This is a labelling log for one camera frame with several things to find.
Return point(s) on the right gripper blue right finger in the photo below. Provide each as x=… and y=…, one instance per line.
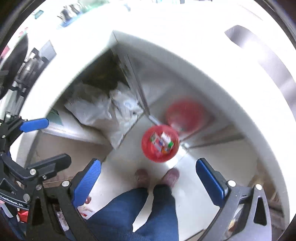
x=213, y=181

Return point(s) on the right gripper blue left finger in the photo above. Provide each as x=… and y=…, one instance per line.
x=83, y=182

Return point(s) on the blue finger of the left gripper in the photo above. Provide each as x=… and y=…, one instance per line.
x=34, y=125
x=49, y=168

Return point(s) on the toothbrush blister package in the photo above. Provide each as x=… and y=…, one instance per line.
x=156, y=141

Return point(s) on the green white medicine box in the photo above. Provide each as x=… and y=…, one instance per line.
x=170, y=145

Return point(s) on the orange plastic cup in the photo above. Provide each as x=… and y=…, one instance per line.
x=165, y=150

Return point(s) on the steel pan with lid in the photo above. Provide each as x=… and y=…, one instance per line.
x=13, y=63

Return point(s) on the red plastic basin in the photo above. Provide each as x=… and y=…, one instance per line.
x=167, y=134

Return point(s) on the black gas stove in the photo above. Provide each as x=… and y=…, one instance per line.
x=33, y=66

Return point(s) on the clear plastic bag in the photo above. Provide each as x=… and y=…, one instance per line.
x=113, y=114

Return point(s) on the small steel teapot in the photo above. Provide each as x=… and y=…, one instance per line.
x=66, y=15

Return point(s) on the stainless steel sink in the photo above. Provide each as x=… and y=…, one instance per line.
x=255, y=47

